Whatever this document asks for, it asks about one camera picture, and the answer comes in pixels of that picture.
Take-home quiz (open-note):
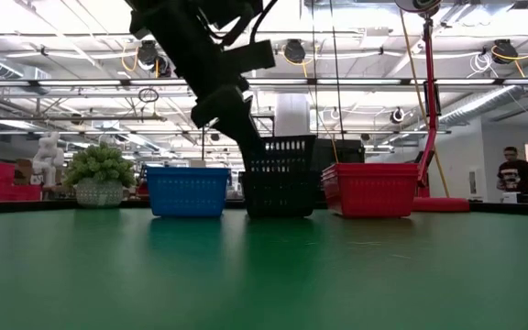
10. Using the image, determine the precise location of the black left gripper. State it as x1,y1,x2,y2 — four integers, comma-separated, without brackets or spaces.
130,6,269,160

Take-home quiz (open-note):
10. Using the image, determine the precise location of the blue plastic slotted basket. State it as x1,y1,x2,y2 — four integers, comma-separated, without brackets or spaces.
145,166,232,218

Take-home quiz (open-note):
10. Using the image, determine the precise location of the white cylindrical column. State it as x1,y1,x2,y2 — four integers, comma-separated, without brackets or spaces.
275,93,312,138

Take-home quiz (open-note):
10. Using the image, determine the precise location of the black cabinet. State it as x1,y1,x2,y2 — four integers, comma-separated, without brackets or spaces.
312,138,367,178

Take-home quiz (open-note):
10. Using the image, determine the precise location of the grey ceiling pipe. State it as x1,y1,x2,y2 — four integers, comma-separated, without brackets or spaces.
0,114,168,123

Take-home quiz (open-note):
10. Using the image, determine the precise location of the green artificial plant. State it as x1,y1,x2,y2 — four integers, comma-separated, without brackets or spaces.
61,141,137,189

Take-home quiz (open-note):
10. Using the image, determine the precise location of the white patterned plant pot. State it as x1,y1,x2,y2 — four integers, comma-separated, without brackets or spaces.
74,178,125,210

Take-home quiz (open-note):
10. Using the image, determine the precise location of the white figure sculpture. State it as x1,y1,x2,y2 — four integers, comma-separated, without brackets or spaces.
31,131,66,187

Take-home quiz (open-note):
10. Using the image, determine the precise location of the brown cardboard box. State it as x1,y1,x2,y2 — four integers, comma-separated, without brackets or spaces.
14,159,34,184

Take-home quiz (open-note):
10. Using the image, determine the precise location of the person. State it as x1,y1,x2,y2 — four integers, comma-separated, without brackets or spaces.
496,146,528,204

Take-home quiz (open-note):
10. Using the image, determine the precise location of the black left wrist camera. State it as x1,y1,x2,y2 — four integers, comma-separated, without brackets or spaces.
220,39,277,75

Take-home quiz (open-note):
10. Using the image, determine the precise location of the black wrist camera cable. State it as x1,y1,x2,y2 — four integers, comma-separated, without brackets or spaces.
248,0,280,43

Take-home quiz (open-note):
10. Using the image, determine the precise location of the black hanging cable ring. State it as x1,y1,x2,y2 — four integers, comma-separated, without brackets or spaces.
137,87,160,104

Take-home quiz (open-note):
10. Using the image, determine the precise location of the long yellow cord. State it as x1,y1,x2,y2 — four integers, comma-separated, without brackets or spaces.
399,8,452,199

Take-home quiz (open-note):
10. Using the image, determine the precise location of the red camera stand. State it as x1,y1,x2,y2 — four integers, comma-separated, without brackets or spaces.
392,0,471,214

